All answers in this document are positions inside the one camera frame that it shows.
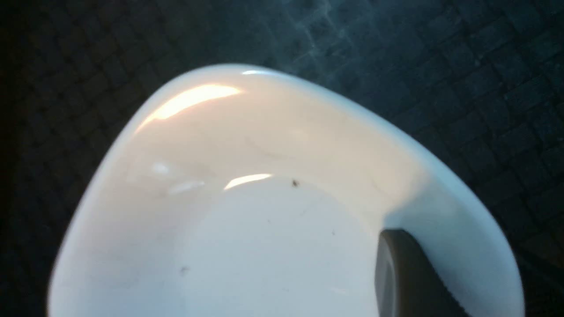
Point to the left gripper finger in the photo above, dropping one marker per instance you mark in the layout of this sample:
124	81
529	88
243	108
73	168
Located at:
406	284

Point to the white square bowl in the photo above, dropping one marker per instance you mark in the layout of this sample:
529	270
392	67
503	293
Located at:
238	191

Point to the black serving tray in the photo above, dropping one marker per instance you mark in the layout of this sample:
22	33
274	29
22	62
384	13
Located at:
478	82

